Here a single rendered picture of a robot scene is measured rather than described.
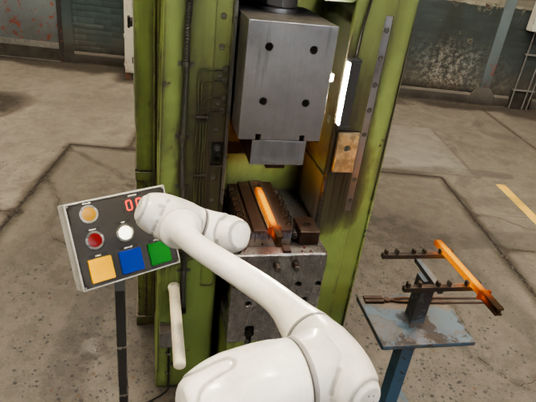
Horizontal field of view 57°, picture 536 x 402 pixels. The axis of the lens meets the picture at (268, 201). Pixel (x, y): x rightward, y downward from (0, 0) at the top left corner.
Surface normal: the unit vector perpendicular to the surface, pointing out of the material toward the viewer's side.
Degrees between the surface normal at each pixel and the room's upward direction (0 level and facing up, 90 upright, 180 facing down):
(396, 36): 90
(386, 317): 0
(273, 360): 10
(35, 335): 0
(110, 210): 60
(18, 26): 90
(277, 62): 90
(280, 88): 90
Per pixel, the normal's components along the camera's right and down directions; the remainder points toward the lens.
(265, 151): 0.21, 0.48
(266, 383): 0.29, -0.48
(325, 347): 0.25, -0.88
